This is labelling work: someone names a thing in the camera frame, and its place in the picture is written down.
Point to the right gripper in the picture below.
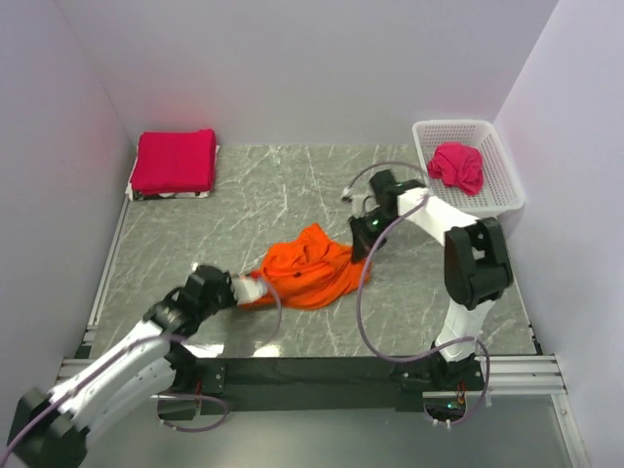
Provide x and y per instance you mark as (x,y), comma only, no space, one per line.
(364,239)

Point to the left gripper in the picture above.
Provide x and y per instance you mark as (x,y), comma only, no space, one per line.
(226,291)

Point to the orange t shirt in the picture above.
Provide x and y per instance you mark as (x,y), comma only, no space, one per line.
(311,271)

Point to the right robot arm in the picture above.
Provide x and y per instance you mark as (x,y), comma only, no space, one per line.
(477,267)

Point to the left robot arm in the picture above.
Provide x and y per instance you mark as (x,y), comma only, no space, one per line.
(56,428)

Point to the black base beam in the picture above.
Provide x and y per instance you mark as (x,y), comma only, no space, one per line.
(319,383)

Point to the crumpled crimson t shirt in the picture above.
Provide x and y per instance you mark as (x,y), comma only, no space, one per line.
(458,165)

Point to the folded crimson t shirt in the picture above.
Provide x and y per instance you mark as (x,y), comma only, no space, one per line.
(174,163)

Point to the white plastic basket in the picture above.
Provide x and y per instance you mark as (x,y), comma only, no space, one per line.
(502,191)

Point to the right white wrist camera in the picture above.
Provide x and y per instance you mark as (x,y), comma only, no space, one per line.
(358,203)

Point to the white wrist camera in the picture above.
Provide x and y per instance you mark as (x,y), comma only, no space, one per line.
(358,203)
(247,290)

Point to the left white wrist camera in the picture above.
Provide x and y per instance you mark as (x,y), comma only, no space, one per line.
(247,290)

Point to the aluminium rail frame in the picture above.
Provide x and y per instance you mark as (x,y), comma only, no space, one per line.
(505,375)

